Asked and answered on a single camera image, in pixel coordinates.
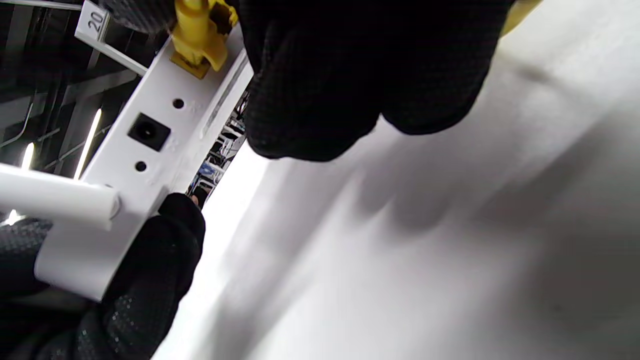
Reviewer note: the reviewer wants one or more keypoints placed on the person's right hand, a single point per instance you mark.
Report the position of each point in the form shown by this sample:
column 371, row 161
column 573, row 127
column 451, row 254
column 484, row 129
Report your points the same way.
column 360, row 65

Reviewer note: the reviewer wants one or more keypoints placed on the white hanging sign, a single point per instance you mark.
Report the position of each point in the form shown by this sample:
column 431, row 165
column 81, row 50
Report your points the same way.
column 92, row 20

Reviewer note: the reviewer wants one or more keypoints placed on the person's left hand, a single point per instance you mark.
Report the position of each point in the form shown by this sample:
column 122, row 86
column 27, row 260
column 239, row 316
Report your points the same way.
column 140, row 280

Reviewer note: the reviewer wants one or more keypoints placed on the white router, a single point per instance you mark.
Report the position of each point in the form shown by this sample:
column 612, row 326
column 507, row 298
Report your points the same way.
column 150, row 95

